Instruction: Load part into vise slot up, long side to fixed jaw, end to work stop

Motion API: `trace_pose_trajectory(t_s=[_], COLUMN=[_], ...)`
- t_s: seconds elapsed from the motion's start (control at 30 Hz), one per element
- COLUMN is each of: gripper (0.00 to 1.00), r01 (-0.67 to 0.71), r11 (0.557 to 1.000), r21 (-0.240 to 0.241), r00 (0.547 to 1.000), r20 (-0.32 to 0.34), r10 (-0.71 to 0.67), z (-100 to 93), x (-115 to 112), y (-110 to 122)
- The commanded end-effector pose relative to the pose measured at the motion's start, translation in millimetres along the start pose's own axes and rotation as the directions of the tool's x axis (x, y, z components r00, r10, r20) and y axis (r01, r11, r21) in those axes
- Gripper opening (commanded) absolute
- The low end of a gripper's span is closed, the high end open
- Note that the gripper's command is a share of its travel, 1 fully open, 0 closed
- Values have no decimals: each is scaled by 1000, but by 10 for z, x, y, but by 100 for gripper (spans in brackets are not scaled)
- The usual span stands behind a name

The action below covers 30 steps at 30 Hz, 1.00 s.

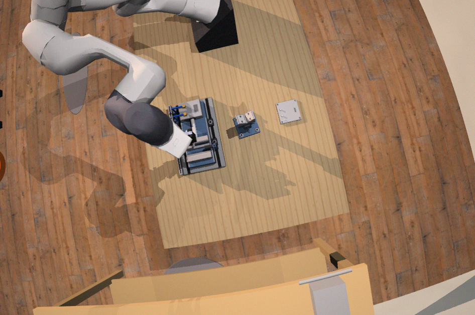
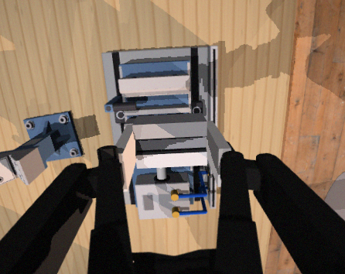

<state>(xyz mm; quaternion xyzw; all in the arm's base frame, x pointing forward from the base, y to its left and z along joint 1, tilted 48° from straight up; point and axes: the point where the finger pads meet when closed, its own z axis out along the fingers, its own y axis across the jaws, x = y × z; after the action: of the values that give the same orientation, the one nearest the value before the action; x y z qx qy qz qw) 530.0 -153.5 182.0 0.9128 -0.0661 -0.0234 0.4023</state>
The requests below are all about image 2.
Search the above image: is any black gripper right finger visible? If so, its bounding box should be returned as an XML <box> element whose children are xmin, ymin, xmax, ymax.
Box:
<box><xmin>206</xmin><ymin>121</ymin><xmax>345</xmax><ymax>274</ymax></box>

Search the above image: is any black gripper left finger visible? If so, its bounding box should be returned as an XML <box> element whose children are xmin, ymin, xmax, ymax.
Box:
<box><xmin>0</xmin><ymin>125</ymin><xmax>136</xmax><ymax>274</ymax></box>

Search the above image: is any dark grey metal block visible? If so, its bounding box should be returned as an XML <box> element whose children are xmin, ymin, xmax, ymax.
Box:
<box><xmin>132</xmin><ymin>113</ymin><xmax>207</xmax><ymax>169</ymax></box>

